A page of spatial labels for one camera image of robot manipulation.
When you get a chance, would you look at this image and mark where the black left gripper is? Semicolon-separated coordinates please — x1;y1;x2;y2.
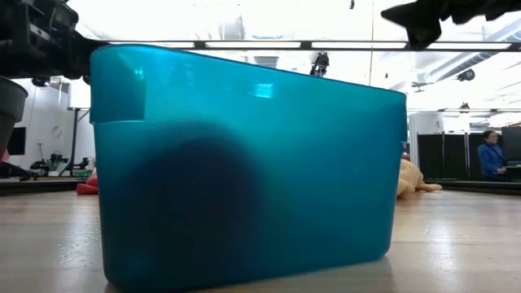
0;0;107;80

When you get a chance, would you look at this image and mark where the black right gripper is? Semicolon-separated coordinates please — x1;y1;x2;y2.
380;0;521;25

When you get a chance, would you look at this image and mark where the teal plastic tupperware container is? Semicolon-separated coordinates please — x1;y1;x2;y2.
89;42;409;293

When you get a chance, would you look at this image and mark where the black background table stand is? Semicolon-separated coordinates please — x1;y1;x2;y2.
66;106;91;170

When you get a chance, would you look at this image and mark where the black computer monitor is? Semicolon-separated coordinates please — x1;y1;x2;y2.
6;126;27;155
501;125;521;163

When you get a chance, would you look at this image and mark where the black floor equipment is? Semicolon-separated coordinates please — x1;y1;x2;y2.
30;151;68;172

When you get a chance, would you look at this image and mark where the white round column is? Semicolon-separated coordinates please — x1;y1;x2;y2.
408;112;444;166

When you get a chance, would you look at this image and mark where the black hanging background device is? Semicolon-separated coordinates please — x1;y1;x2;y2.
309;51;330;77

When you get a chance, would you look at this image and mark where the black overhead light bar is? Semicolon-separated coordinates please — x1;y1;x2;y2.
105;38;521;52

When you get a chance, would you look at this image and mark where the red crumpled cloth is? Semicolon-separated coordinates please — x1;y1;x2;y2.
76;170;99;195

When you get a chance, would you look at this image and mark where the black room partition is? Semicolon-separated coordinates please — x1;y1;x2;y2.
417;132;502;181

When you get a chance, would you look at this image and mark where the person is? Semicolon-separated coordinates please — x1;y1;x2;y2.
476;129;509;182

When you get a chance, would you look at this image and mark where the yellow crumpled cloth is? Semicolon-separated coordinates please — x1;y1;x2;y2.
396;158;444;199

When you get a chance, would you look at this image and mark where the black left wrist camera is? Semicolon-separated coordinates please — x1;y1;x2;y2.
50;2;79;32

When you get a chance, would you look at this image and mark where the black aluminium table frame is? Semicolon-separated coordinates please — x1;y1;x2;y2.
0;177;521;195

